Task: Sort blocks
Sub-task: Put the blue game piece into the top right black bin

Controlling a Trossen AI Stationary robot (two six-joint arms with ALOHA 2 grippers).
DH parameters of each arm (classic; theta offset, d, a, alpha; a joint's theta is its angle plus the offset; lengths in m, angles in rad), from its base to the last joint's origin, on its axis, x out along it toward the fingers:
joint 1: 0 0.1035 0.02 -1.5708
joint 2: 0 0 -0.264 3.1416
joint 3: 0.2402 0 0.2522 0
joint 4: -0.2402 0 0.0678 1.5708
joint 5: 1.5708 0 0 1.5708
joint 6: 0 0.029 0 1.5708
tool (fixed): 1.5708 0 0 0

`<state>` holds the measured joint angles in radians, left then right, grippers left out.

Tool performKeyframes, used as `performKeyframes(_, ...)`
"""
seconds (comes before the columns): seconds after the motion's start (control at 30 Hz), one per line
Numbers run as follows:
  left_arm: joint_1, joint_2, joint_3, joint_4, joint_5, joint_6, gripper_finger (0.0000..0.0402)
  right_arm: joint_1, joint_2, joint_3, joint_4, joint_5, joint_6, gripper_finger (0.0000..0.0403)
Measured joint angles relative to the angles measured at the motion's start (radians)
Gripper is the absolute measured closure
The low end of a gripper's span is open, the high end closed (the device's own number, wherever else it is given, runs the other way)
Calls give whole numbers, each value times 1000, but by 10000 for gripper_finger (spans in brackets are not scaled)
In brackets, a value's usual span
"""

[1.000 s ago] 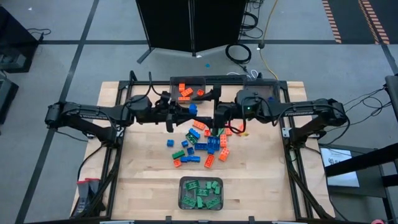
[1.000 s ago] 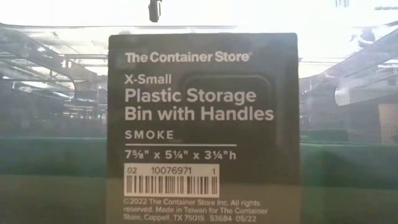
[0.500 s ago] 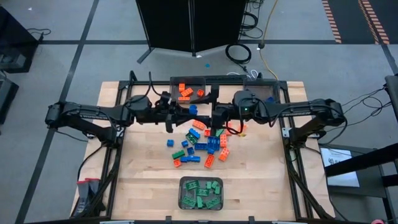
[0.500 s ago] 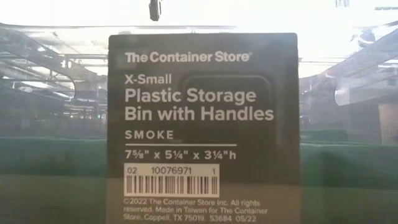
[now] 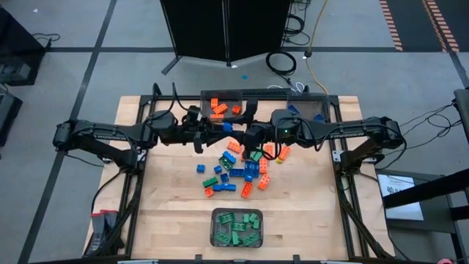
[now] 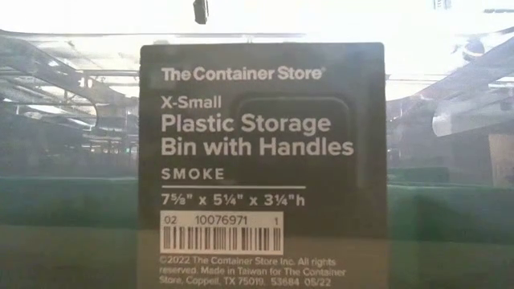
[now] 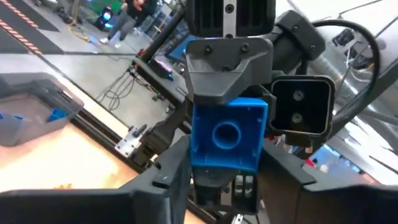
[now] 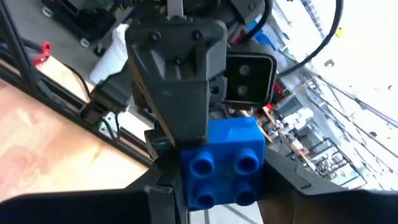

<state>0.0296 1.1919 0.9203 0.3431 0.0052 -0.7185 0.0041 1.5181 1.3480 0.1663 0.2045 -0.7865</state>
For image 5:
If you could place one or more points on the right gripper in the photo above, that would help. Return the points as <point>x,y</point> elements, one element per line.
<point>265,135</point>

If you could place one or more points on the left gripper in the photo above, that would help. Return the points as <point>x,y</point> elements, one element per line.
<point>194,132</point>

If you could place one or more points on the green duplo block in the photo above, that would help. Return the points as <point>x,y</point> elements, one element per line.
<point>222,237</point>
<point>238,226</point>
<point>256,224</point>
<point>227,218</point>
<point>226,163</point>
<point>253,217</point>
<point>256,155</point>
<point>235,238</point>
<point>246,218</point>
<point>251,239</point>
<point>210,182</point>

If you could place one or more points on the small blue duplo block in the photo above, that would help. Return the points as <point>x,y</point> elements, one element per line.
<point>216,187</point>
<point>217,169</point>
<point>224,177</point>
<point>201,168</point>

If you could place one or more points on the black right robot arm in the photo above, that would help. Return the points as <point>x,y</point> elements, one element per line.
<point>337,132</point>

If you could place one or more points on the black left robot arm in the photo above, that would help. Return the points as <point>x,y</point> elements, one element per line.
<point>95,132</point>

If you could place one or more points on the smoke plastic storage bin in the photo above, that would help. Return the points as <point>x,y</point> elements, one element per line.
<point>311,106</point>
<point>237,212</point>
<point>229,97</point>

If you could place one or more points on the black partition screen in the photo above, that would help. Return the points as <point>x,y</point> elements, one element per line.
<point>227,29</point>

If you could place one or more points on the grey clamp with red tip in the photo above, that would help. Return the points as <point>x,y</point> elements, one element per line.
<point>110,220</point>
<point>96,234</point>

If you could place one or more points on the white paper sheet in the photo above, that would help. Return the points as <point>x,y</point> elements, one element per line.
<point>399,194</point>

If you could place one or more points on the black metal beam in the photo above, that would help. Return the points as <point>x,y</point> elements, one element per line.
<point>425,188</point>

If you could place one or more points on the grey side table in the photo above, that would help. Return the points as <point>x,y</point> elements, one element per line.
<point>436,220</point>

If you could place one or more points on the black box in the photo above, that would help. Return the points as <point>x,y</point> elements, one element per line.
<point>7,117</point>

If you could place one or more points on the black equipment case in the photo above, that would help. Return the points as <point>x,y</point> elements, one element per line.
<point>14,44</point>

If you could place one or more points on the red round object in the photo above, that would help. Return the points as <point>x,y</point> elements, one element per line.
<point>445,261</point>

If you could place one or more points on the black aluminium table frame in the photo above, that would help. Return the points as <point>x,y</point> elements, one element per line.
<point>264,92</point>

